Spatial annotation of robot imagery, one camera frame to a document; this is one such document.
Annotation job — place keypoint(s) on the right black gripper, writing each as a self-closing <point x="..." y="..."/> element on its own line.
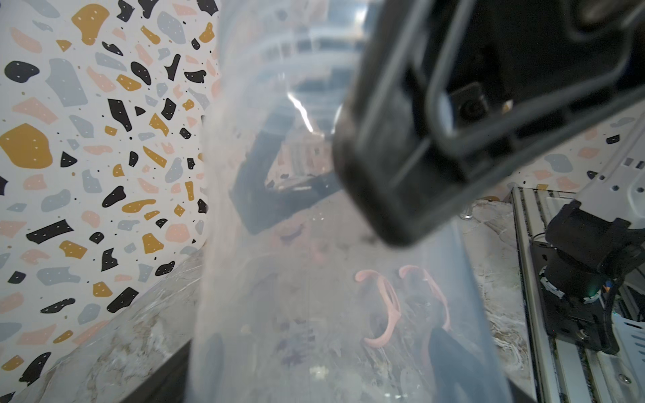
<point x="452" y="96"/>

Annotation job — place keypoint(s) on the small clear baby bottle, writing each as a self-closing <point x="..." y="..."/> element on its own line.
<point x="300" y="300"/>

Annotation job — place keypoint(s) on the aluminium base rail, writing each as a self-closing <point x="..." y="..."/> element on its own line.
<point x="583" y="283"/>

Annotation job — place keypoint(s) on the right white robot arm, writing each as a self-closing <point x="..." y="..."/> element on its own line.
<point x="452" y="96"/>

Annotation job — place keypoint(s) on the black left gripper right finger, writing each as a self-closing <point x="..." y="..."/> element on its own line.
<point x="459" y="376"/>

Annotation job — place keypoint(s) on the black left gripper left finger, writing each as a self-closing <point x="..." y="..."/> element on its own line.
<point x="167" y="384"/>

